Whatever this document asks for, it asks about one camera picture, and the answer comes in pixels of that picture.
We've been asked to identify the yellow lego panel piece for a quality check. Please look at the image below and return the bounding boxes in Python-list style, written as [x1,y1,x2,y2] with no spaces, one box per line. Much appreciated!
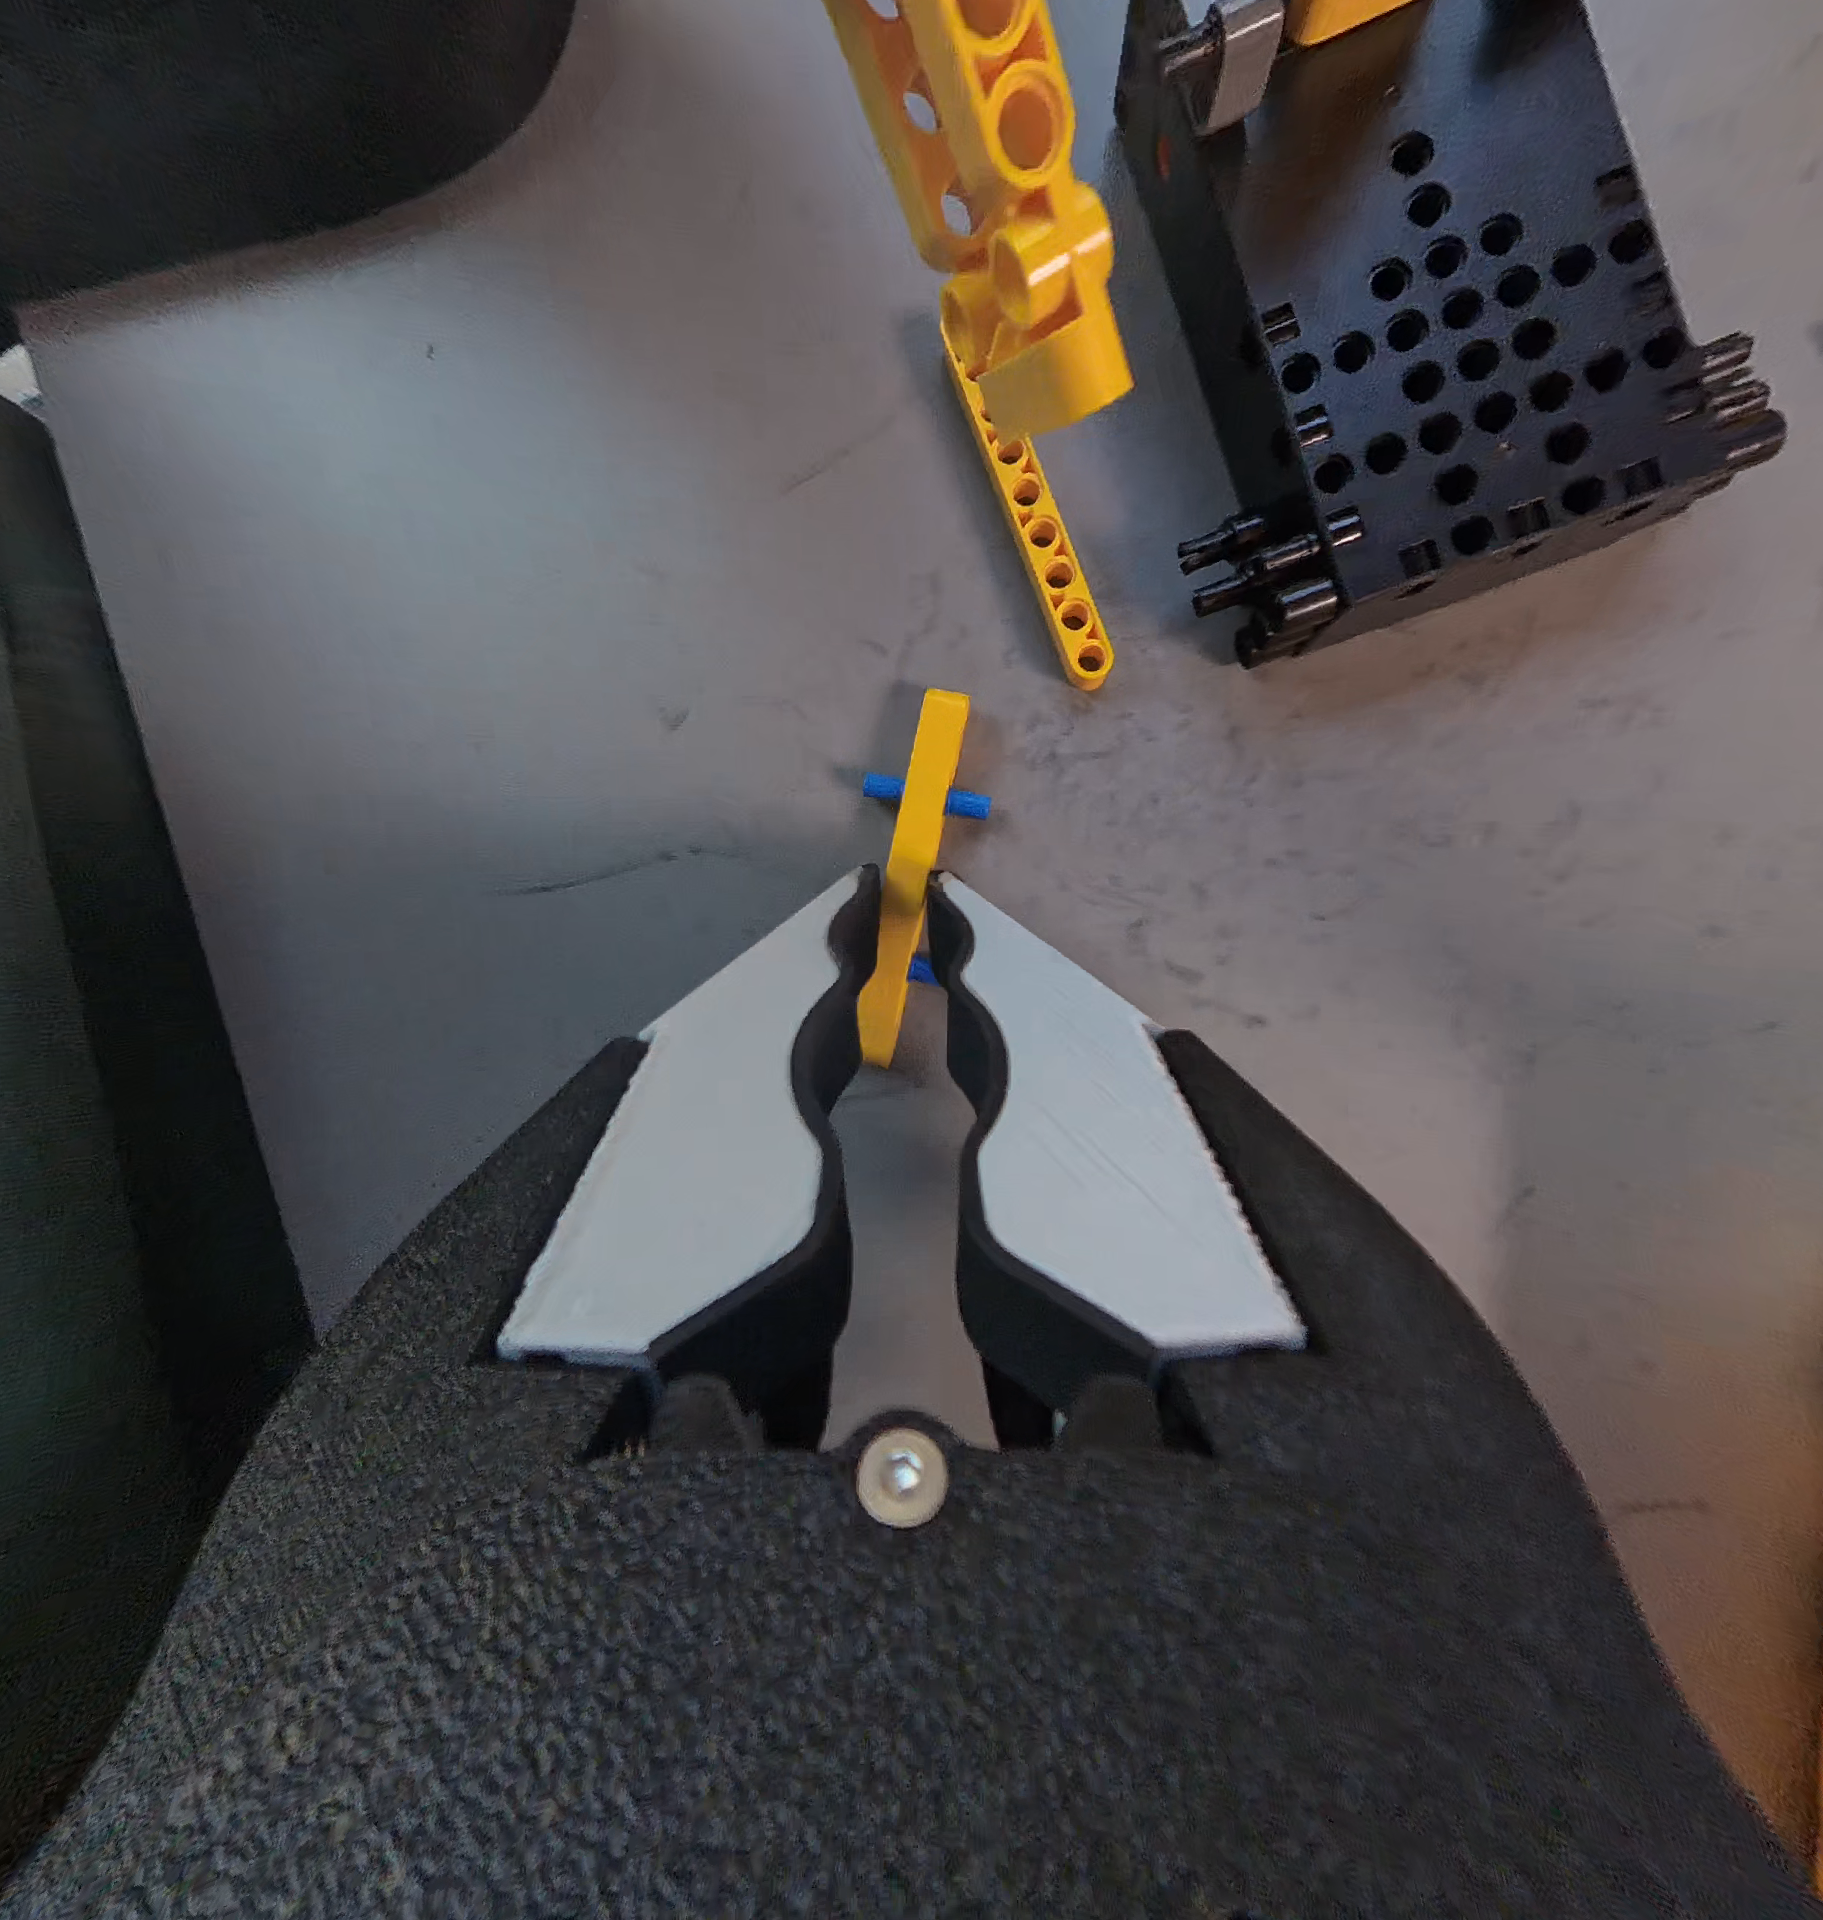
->
[819,0,1138,437]

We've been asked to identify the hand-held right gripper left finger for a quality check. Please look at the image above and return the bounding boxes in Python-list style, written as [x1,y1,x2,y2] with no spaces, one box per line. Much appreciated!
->
[493,864,882,1453]

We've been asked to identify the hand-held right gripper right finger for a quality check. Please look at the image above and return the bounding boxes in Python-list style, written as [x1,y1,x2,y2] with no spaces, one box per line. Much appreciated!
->
[923,873,1310,1453]

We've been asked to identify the yellow lego beam with pins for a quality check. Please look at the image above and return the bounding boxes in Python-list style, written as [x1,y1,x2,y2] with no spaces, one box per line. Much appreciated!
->
[857,691,995,1071]

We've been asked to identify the long yellow lego beam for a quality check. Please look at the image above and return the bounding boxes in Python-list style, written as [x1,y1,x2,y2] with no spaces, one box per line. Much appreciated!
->
[942,320,1112,693]

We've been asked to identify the person's black pants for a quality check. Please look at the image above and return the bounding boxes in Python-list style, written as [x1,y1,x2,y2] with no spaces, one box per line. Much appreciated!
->
[0,0,580,368]

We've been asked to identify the black lego base block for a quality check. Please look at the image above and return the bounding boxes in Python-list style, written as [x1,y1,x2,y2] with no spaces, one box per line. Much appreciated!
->
[1112,0,1792,671]

